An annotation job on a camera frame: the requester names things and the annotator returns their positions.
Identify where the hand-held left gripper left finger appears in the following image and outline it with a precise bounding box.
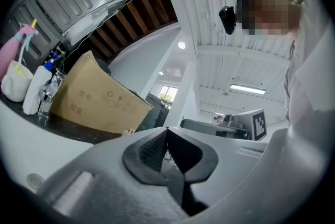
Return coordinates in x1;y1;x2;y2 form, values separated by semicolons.
36;127;200;224

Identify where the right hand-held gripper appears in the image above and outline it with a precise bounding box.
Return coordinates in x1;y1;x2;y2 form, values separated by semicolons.
180;109;268;141

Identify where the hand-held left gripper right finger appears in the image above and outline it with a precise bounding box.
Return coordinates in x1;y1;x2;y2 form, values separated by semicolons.
166;109;335;224

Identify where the black marble table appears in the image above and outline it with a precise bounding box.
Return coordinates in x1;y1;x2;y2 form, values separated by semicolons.
0;92;124;145

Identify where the white sink basin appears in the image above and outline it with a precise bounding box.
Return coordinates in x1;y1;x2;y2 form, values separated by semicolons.
0;99;95;194

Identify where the white bottle with blue sprayer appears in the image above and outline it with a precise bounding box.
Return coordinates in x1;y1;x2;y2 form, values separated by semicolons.
23;50;63;116

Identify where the pink spray bottle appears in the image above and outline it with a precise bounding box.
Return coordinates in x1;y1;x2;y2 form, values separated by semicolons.
0;18;39;82

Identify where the window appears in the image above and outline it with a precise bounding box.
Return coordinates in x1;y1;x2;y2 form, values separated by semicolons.
158;85;179;110

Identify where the black cabinet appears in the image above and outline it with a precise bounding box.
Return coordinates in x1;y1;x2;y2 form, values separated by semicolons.
142;92;170;132

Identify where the ceiling tube light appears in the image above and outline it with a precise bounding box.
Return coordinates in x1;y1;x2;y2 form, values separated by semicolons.
229;83;267;95

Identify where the brown cardboard box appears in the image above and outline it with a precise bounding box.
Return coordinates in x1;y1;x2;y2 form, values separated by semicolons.
51;50;154;135

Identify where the white cup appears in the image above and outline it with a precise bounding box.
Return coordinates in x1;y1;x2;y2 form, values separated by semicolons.
1;60;34;103

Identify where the person's light shirt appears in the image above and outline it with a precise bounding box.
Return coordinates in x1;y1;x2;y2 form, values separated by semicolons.
284;0;335;131

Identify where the person's head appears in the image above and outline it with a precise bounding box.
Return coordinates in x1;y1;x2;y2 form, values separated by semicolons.
237;0;306;38

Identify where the black head-worn camera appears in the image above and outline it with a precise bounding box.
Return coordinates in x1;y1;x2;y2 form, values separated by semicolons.
218;0;249;36

